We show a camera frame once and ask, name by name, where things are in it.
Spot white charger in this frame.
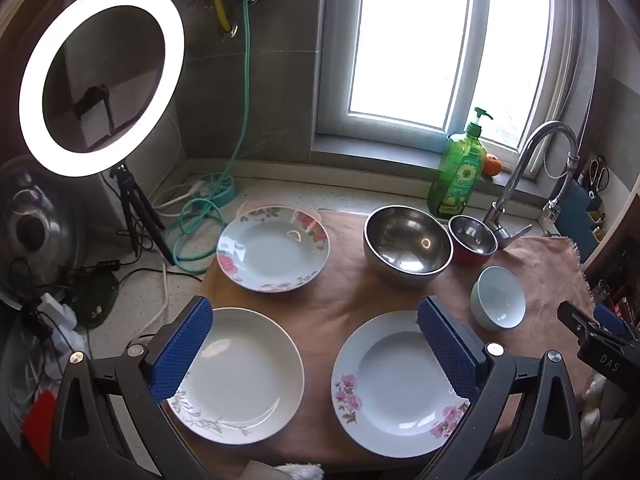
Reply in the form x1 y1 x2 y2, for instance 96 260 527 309
37 294 76 331

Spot window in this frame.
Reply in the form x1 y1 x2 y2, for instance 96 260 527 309
315 0 586 181

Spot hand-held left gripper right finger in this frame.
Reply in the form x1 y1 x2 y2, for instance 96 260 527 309
416 296 586 480

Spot pink flowered plate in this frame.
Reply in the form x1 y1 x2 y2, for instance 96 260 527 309
331 311 483 458

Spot white plate with grey leaves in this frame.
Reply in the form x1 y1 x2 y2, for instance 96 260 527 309
165 307 305 444

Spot large steel bowl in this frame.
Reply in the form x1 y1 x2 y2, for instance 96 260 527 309
363 205 454 289

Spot red object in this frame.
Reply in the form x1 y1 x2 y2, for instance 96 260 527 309
22 390 58 443

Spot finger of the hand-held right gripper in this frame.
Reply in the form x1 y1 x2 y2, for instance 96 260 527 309
594 304 640 348
557 301 599 342

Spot teal hose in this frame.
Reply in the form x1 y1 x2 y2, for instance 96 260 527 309
162 0 261 277

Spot white cable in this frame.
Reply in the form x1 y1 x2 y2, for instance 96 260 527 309
141 260 173 338

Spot green dish soap bottle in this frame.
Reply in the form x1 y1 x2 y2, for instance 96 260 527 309
427 106 493 221

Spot chrome sprayer with flexible hose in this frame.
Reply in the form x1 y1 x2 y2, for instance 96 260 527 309
541 152 581 223

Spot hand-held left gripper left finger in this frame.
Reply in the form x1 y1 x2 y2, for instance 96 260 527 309
50 296 216 480

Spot light blue ceramic bowl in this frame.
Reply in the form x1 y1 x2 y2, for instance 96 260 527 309
470 266 527 331

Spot scissors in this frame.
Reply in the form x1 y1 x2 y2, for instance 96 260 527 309
587 156 612 192

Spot pink towel mat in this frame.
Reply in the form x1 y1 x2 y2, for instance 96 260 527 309
200 208 596 466

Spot person's right hand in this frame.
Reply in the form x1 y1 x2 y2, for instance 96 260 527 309
582 375 609 428

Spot red steel bowl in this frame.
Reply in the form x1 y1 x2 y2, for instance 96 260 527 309
447 215 500 267

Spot blue knife holder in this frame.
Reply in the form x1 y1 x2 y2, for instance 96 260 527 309
554 180 603 261

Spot white fuzzy cloth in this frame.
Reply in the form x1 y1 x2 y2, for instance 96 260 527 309
274 464 323 480

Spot black tripod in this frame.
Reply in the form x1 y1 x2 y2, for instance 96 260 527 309
107 165 176 266

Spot red floral plate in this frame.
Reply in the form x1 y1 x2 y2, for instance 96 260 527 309
216 206 331 293

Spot chrome faucet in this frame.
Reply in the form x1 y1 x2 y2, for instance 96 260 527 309
482 121 581 253

